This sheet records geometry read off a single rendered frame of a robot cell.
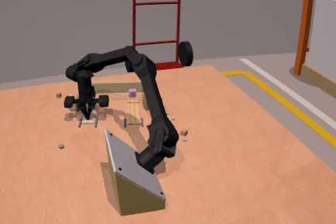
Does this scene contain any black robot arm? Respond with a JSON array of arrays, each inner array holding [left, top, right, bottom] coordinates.
[[65, 45, 179, 174]]

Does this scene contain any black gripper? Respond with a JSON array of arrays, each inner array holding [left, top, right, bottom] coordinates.
[[64, 86, 109, 120]]

